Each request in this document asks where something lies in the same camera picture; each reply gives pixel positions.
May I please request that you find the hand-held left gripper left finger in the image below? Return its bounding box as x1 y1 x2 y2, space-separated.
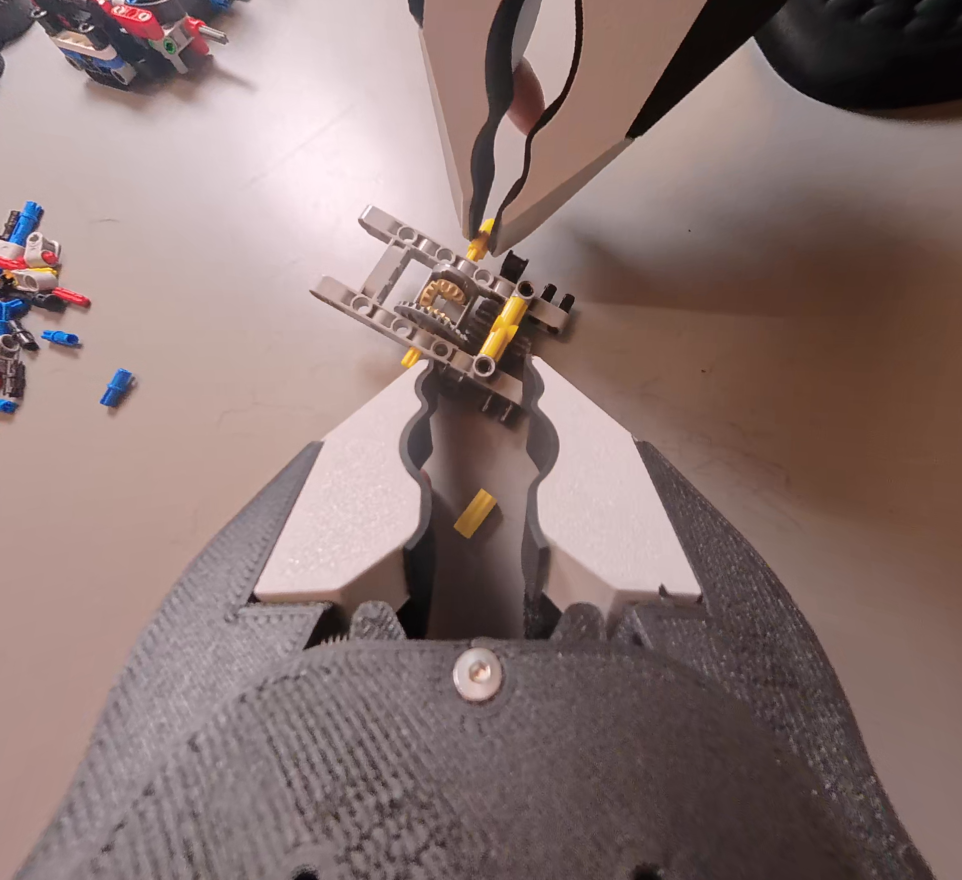
253 360 440 609

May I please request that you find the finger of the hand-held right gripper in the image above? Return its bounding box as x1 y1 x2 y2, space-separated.
415 0 544 240
492 0 760 257

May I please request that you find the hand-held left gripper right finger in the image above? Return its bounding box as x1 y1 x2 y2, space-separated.
522 356 705 609

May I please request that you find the grey lego frame assembly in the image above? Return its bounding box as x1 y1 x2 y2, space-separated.
310 203 580 422

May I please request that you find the lego car chassis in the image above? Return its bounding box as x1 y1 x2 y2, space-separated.
17 0 251 88

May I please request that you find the pile of mixed lego pieces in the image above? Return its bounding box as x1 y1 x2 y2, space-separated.
0 199 91 415

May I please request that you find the person's right hand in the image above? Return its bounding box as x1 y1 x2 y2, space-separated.
505 57 546 133

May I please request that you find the black rubber tyre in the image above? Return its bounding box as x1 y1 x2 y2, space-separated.
0 0 48 47

